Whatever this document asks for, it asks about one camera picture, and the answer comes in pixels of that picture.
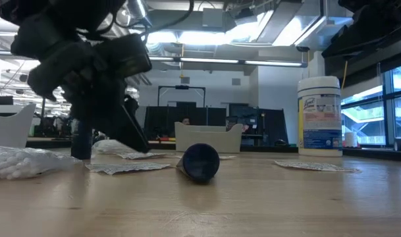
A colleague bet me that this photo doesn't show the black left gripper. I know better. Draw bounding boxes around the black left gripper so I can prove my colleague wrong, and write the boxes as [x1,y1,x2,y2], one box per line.
[60,59,152,154]

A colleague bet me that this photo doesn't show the clear bag of cotton balls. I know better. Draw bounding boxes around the clear bag of cotton balls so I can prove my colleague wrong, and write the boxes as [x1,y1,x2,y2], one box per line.
[92,139,135,155]

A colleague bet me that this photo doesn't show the clear bag of cotton swabs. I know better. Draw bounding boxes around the clear bag of cotton swabs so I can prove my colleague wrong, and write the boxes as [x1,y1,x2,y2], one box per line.
[0,144,84,181]

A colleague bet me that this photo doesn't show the background black robot arms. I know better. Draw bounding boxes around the background black robot arms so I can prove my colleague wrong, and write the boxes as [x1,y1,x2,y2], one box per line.
[34,115,72,138]

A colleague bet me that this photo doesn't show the black partition panels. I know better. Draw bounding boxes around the black partition panels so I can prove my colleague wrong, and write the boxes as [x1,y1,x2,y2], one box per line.
[142,105,227,141]

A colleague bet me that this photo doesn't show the white plastic bin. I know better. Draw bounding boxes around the white plastic bin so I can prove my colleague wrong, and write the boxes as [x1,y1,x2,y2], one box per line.
[0,103,37,149]

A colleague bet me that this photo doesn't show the grey plastic bin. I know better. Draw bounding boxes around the grey plastic bin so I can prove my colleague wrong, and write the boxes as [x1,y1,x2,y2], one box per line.
[174,121,244,154]

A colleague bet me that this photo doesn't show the long ceiling strip light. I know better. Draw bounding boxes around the long ceiling strip light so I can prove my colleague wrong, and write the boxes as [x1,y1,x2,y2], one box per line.
[147,55,308,68]

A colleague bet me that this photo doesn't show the black cabinet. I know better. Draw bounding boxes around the black cabinet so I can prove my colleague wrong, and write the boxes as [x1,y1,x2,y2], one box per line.
[228,103,289,145]

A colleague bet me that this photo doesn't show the Lysol wipes canister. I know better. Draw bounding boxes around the Lysol wipes canister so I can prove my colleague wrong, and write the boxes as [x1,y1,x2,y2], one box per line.
[297,76,344,157]

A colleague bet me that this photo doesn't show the white paper towel roll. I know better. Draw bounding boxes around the white paper towel roll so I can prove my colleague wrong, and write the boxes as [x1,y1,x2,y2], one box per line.
[344,131,358,148]

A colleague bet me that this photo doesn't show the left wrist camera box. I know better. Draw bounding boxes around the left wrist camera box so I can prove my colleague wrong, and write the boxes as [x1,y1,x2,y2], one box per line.
[94,32,153,82]

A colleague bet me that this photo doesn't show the black rig frame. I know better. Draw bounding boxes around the black rig frame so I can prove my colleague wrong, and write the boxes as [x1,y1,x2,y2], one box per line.
[157,84,207,108]

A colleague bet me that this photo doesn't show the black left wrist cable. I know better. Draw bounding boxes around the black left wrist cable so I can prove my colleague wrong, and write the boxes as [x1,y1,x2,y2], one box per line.
[144,0,196,36]

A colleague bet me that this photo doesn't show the yellow hanging cable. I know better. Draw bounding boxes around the yellow hanging cable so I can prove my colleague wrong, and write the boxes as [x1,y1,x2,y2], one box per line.
[340,59,349,92]

